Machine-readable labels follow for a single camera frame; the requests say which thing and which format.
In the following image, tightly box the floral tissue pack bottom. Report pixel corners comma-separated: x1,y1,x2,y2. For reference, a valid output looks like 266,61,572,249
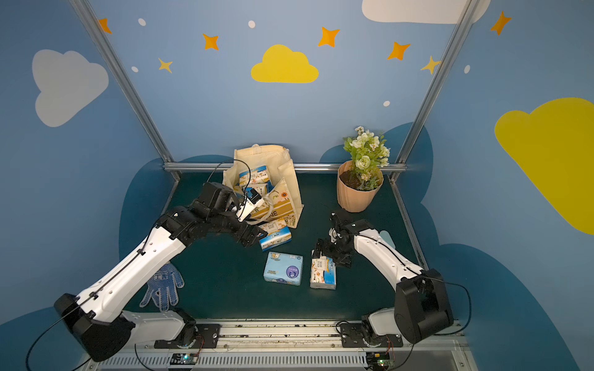
309,256,337,290

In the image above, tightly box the cream floral canvas bag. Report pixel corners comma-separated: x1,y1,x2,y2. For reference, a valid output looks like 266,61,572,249
223,145,303,229

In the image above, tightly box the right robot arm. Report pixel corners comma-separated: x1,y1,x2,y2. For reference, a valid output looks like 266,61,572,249
312,210,454,347

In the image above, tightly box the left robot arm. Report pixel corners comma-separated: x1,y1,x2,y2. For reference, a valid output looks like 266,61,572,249
54,182,267,362

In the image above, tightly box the light blue garden trowel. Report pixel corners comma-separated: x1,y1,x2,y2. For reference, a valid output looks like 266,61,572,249
380,230,396,250

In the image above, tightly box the pink ribbed flower pot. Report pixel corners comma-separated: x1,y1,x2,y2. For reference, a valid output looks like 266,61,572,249
337,160,384,213

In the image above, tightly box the blue cat tissue pack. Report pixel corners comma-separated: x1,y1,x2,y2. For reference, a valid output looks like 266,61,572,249
263,251,304,286

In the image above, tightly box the white flower plant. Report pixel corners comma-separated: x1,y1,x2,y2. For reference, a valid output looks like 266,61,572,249
341,126,391,191

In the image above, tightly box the blue dotted work glove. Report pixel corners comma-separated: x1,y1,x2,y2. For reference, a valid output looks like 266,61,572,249
139,262,185,312

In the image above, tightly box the right green circuit board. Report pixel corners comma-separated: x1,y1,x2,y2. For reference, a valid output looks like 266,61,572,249
365,352,394,371

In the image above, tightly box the green circuit board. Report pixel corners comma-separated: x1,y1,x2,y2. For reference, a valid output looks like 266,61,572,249
170,352,199,366
365,352,394,371

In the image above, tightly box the left green circuit board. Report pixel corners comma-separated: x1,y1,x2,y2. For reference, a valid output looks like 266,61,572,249
170,352,199,366

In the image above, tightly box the aluminium back frame rail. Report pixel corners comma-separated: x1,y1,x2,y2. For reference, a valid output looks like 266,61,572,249
161,161,408,173

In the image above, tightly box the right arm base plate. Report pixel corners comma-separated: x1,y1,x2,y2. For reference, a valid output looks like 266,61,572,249
335,321,403,348

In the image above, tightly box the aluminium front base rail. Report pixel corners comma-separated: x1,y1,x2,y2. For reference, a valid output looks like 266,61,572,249
80,319,478,370

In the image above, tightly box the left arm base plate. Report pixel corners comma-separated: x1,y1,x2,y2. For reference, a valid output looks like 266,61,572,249
154,323,221,349

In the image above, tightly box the aluminium left frame post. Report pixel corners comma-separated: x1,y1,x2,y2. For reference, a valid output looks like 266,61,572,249
70,0,174,165

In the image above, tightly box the aluminium frame post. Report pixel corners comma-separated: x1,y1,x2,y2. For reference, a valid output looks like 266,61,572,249
70,0,174,165
394,0,490,173

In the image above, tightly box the aluminium right frame post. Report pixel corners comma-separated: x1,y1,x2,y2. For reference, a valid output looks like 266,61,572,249
394,0,490,173

